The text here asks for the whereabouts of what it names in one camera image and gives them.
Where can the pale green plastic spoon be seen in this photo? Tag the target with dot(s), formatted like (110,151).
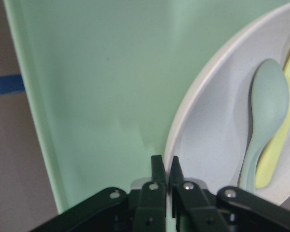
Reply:
(269,106)

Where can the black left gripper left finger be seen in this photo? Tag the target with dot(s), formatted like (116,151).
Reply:
(114,210)

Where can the white round plate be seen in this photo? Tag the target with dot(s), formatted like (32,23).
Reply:
(213,123)

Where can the light green plastic tray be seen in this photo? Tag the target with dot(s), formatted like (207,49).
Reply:
(104,79)

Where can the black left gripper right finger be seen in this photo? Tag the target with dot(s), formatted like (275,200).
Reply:
(230,210)

